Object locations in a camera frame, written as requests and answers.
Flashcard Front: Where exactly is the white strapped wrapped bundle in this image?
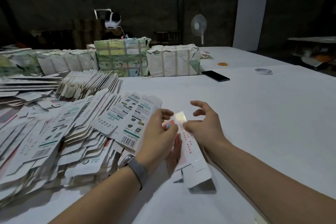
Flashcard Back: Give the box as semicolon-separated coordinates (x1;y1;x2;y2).
146;44;201;77

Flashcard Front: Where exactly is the person's left forearm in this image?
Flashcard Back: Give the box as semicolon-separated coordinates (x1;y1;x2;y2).
50;166;141;224

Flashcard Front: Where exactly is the white board panel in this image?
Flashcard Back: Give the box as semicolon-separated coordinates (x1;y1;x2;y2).
232;0;268;52

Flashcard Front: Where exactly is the black smartphone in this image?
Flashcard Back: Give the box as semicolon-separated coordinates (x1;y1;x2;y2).
202;70;231;82

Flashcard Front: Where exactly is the grey band wristwatch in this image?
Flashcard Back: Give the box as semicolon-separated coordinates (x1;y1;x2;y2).
118;154;149;190

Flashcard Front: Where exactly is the toothbrush carton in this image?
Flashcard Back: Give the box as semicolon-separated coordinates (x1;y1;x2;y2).
167;111;213;189

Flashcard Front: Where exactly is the person's right hand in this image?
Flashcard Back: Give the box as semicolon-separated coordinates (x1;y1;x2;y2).
182;100;230;152

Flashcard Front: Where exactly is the white standing fan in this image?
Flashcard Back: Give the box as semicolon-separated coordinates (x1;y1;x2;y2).
190;14;208;45

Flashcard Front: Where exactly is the person's right forearm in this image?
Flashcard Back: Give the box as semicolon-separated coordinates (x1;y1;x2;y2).
207;137;336;224

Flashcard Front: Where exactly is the green printed wrapped bundle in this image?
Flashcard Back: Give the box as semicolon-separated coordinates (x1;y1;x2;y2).
93;37;151;77

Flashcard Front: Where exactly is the pile of cartons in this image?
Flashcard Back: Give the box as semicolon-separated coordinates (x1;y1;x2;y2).
0;74;163;206

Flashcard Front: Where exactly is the fanned stack of white cartons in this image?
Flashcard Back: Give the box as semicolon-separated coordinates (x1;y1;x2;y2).
55;70;121;101

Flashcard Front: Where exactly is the row of white wrapped bundles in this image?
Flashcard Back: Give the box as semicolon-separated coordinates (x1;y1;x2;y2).
0;48;99;77

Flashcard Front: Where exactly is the cluttered side table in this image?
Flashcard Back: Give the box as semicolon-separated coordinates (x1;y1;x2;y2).
288;36;336;77

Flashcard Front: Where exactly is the person's left hand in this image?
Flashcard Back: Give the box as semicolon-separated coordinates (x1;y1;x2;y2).
134;108;182;173

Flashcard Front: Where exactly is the white head-mounted camera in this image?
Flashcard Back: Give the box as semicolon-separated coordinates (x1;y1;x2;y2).
94;8;123;29

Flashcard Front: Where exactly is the white tape roll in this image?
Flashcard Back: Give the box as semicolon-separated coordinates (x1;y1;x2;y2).
254;67;273;75

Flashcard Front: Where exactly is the dark wooden chair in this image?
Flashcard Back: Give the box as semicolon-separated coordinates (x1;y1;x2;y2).
152;31;182;46

